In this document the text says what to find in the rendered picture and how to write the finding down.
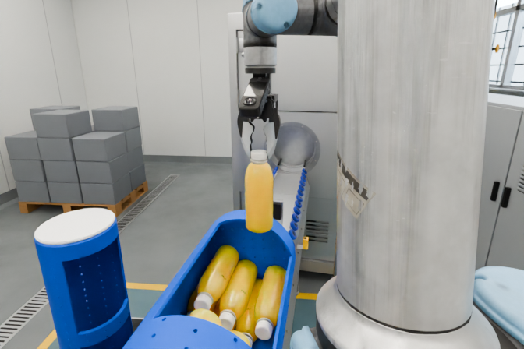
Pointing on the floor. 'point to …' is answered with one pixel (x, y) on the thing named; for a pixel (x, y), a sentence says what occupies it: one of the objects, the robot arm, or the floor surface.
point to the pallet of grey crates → (79, 159)
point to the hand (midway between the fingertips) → (259, 153)
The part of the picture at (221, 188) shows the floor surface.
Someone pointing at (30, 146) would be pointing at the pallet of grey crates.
